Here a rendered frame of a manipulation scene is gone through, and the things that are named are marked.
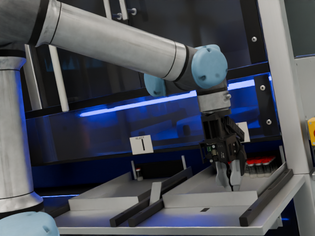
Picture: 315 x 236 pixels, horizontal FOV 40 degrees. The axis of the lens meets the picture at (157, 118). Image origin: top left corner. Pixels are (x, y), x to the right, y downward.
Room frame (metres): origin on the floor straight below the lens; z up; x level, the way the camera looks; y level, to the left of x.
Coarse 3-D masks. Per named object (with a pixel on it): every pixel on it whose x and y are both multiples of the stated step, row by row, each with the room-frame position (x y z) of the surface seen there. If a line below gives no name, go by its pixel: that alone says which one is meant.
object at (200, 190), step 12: (192, 180) 1.27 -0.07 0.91; (204, 180) 1.34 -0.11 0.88; (252, 180) 1.23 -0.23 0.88; (264, 180) 1.20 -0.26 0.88; (168, 192) 1.15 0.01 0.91; (180, 192) 1.20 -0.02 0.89; (192, 192) 1.22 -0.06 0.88; (204, 192) 1.20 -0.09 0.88; (216, 192) 1.04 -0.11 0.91; (228, 192) 1.03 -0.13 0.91; (240, 192) 1.01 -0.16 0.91; (252, 192) 1.00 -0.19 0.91; (168, 204) 1.12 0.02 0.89; (180, 204) 1.10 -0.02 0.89; (192, 204) 1.08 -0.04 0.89; (204, 204) 1.06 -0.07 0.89; (216, 204) 1.05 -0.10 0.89; (228, 204) 1.03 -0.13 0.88; (240, 204) 1.01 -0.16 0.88
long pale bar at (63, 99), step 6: (54, 48) 1.53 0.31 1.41; (54, 54) 1.52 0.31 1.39; (54, 60) 1.52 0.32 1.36; (54, 66) 1.52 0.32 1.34; (54, 72) 1.53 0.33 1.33; (60, 72) 1.53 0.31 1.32; (60, 78) 1.53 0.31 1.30; (60, 84) 1.52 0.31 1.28; (60, 90) 1.52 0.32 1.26; (60, 96) 1.52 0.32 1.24; (66, 96) 1.53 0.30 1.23; (60, 102) 1.53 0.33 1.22; (66, 102) 1.53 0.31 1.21; (66, 108) 1.52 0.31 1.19
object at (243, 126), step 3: (237, 123) 1.27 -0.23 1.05; (240, 123) 1.27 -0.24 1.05; (243, 123) 1.26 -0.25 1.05; (246, 123) 1.26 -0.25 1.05; (240, 126) 1.27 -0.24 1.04; (243, 126) 1.26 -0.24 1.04; (246, 126) 1.26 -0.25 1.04; (243, 129) 1.26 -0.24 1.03; (246, 129) 1.26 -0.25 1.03; (246, 132) 1.26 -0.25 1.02; (246, 135) 1.26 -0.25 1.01; (246, 138) 1.26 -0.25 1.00; (246, 141) 1.26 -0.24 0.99; (249, 141) 1.26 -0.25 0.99
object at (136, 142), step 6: (132, 138) 1.47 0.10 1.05; (138, 138) 1.46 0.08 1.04; (144, 138) 1.45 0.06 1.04; (150, 138) 1.43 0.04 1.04; (132, 144) 1.47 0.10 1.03; (138, 144) 1.46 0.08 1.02; (144, 144) 1.45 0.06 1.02; (150, 144) 1.44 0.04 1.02; (132, 150) 1.48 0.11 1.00; (138, 150) 1.46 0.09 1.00; (144, 150) 1.45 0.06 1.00; (150, 150) 1.44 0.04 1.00
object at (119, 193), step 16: (128, 176) 1.58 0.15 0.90; (176, 176) 1.36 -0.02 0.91; (192, 176) 1.45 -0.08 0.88; (96, 192) 1.41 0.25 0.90; (112, 192) 1.44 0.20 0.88; (128, 192) 1.39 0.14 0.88; (144, 192) 1.20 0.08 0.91; (80, 208) 1.28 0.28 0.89; (96, 208) 1.25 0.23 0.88; (112, 208) 1.22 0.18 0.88
